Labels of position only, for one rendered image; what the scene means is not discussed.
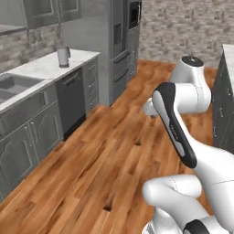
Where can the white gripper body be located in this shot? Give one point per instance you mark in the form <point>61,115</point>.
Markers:
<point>149,108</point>

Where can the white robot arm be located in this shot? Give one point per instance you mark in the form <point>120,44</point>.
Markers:
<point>182,97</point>

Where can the stainless steel fridge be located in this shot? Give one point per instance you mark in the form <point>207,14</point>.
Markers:
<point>91,45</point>

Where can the grey drawer stack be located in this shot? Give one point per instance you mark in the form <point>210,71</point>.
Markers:
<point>91,85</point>

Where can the grey island cupboards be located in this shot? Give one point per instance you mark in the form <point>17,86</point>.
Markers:
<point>224,106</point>

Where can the black dishwasher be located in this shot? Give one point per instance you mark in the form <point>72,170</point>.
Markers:
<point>71,100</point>

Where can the grey metal jug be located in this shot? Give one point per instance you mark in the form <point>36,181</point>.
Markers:
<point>63,56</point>

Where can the grey sink cupboard run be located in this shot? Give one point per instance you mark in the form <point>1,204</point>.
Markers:
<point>27,140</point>

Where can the grey steel sink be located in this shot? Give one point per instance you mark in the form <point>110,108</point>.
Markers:
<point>15,85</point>

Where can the grey extractor hood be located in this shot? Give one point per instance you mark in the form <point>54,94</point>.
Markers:
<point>10,16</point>

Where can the grey wall socket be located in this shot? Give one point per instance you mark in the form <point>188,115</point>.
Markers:
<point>35,36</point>

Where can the grey wall cupboards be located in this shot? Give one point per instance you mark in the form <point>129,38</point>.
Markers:
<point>51,10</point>

